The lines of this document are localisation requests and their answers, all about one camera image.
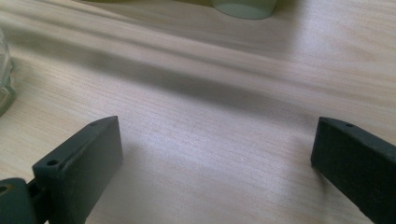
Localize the pale green cup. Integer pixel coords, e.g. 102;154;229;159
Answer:
210;0;278;21

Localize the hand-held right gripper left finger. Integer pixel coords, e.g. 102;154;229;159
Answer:
32;115;123;224

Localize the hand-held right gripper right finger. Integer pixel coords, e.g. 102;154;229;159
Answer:
310;116;396;224

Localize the clear glass jar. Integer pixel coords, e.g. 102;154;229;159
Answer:
0;29;17;117

